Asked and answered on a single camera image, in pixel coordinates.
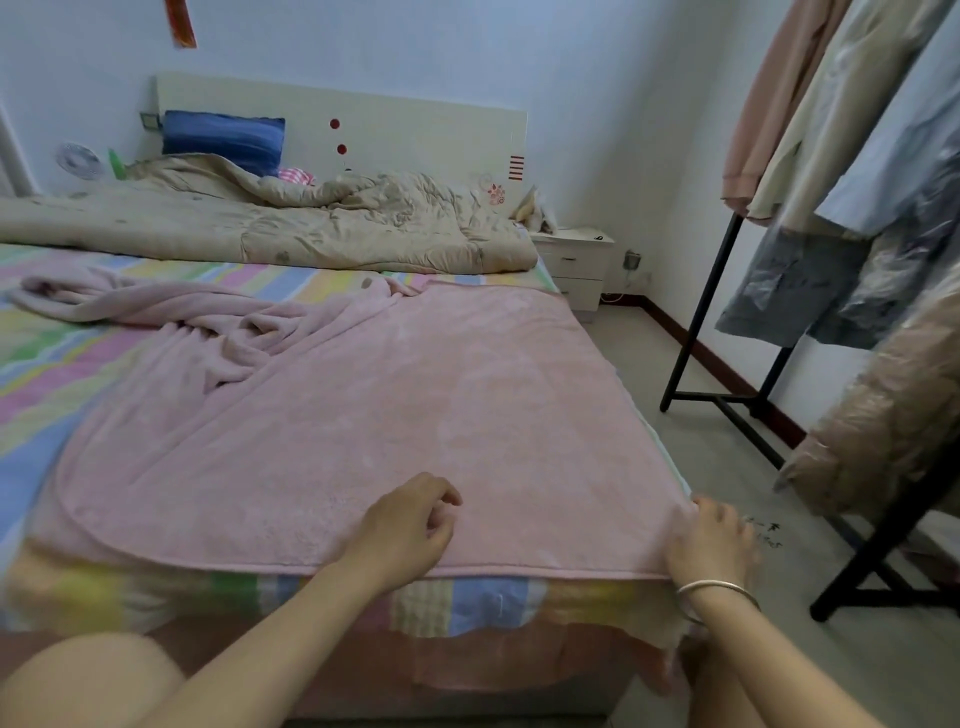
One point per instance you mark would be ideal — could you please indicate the person's right hand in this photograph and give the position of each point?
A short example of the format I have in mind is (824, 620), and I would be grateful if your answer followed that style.
(713, 540)

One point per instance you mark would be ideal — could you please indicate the person's left hand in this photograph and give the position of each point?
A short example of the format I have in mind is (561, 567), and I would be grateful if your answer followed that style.
(402, 533)

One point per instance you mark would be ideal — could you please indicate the pink fleece blanket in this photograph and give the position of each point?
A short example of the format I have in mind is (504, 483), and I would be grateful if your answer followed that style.
(420, 420)

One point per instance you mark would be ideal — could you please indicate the person's left forearm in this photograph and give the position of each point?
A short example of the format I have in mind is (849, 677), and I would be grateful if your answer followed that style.
(255, 660)

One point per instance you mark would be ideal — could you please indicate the person's right forearm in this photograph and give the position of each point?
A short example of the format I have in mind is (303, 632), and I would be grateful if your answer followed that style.
(780, 668)

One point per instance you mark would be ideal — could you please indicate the dark brown baseboard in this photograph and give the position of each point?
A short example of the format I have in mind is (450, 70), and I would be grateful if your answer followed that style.
(705, 360)

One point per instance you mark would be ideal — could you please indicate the plastic covered beige coat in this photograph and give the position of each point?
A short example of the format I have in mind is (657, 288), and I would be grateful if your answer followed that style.
(885, 405)

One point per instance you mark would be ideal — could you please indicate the black clothes rack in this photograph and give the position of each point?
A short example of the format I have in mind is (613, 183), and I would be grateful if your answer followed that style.
(698, 315)

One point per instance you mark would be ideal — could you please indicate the grey hanging garment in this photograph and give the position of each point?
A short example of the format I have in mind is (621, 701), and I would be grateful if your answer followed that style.
(795, 285)

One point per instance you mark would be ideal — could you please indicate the white nightstand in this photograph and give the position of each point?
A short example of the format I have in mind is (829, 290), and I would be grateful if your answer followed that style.
(578, 263)

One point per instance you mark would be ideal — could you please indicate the beige quilt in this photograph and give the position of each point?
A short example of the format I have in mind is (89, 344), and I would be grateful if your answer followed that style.
(330, 218)

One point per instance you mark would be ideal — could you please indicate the cream plush toy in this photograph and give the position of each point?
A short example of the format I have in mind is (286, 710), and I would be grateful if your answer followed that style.
(533, 210)

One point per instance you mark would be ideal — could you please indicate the pink patterned pillow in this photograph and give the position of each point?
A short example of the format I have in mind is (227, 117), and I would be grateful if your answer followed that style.
(297, 176)

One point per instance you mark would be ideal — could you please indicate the striped pastel bed sheet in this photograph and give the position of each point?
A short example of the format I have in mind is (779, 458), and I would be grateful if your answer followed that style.
(45, 360)

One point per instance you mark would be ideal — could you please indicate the white headboard with red dots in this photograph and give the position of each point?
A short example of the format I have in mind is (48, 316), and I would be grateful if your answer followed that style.
(435, 128)

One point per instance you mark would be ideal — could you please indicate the blue pillow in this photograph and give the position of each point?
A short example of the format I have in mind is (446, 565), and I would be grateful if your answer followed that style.
(222, 143)

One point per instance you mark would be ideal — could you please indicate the light blue hanging garment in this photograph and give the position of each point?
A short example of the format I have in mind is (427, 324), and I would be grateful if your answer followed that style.
(908, 150)

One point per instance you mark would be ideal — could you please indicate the pink hanging garment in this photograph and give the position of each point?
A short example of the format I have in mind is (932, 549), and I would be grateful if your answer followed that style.
(773, 105)

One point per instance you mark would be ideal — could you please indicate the cream hanging garment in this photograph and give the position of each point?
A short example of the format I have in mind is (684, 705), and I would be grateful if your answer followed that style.
(855, 105)

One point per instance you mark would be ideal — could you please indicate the green bottle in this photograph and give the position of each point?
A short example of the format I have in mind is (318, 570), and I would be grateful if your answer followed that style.
(119, 164)

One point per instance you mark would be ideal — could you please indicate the small white desk fan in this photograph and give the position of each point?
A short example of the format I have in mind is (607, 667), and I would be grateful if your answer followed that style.
(81, 161)

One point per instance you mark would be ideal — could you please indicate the black wall plug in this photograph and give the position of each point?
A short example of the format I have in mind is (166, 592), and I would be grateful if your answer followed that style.
(632, 260)

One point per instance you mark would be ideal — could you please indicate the wall switch plate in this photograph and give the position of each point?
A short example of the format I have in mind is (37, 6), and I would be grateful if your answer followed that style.
(150, 122)

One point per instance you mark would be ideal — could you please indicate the red wall hanging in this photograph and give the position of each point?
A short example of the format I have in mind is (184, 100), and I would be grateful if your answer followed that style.
(180, 23)

